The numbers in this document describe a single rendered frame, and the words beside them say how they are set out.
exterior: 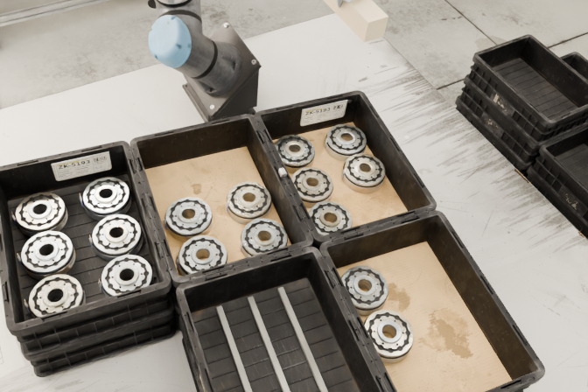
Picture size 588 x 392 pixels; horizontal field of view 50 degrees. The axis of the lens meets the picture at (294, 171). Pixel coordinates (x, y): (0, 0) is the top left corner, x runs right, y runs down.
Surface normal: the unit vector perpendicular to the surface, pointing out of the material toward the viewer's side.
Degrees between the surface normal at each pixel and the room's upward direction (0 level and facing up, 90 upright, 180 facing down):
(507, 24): 0
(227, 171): 0
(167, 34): 48
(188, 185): 0
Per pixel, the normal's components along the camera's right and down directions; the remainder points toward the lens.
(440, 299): 0.09, -0.64
